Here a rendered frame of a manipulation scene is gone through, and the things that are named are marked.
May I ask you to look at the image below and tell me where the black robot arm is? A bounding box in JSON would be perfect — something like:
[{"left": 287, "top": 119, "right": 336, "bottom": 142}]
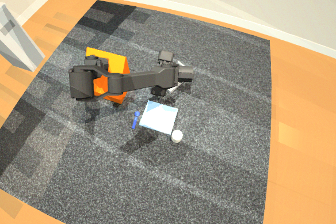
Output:
[{"left": 68, "top": 55, "right": 194, "bottom": 102}]

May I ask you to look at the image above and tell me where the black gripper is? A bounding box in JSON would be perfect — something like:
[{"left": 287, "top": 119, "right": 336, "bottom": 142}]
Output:
[{"left": 151, "top": 50, "right": 174, "bottom": 97}]

